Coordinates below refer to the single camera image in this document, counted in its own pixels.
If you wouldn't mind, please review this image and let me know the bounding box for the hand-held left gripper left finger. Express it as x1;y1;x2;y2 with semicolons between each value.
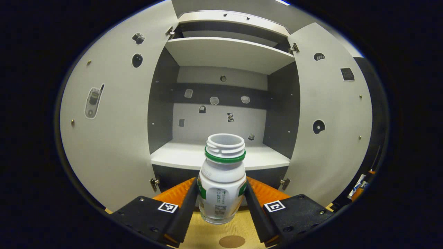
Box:
110;176;199;248

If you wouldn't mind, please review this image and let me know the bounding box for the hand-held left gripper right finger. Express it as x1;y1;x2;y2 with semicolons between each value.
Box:
244;176;334;248

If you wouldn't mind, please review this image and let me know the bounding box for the white cabinet door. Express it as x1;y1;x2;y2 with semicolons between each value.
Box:
280;22;373;208
60;0;179;212

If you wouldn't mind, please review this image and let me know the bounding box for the white plastic bottle green ring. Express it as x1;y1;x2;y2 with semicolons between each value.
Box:
197;133;247;224

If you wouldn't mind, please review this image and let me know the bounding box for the round brown coaster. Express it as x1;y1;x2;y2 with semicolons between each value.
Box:
219;235;246;249

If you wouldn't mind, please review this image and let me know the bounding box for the white cabinet body with shelves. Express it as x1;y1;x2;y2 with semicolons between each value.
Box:
147;10;301;192

